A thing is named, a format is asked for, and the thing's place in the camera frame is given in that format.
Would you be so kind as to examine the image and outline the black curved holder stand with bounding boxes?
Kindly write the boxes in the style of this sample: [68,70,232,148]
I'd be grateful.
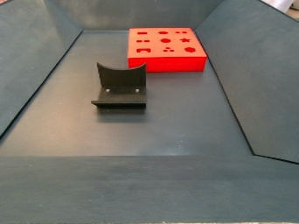
[91,64,147,109]

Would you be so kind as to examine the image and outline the red shape sorter box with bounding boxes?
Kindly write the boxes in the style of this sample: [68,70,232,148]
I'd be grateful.
[127,27,207,73]

